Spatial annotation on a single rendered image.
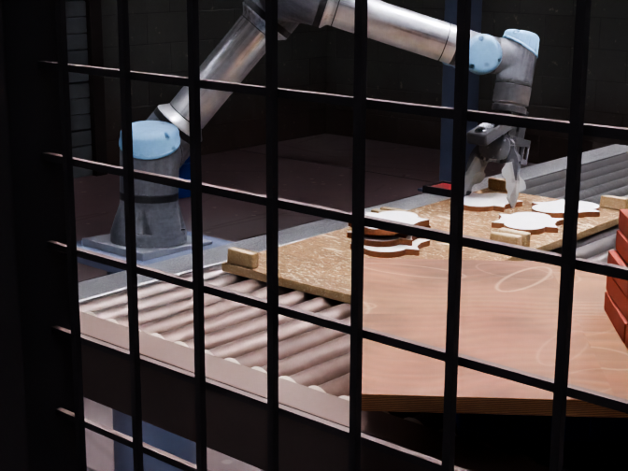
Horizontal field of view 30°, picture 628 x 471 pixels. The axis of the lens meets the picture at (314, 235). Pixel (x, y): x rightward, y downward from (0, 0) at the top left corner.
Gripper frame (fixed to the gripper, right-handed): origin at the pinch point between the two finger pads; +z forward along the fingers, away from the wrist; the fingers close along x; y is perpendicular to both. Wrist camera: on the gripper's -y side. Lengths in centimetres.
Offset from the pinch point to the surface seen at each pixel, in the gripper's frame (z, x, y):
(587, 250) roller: 5.9, -29.9, -11.9
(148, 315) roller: 26, 1, -88
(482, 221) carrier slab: 4.2, -7.6, -12.8
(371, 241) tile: 10.4, -5.9, -45.2
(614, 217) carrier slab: -1.1, -24.9, 7.3
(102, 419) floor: 88, 147, 39
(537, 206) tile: -0.5, -11.5, 0.5
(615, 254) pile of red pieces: 4, -68, -83
